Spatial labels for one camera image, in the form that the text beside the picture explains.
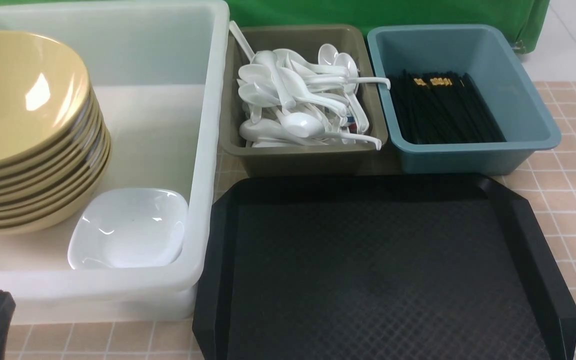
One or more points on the blue plastic chopstick bin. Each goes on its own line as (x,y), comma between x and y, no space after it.
(483,52)

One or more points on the stack of yellow bowls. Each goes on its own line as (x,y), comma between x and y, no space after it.
(54,143)

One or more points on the black serving tray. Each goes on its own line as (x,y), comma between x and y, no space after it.
(381,267)

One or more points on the pile of white spoons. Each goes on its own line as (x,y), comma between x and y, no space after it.
(289,101)

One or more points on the pile of black chopsticks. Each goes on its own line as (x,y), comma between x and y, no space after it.
(447,107)

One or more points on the white dish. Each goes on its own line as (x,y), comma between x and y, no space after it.
(130,227)

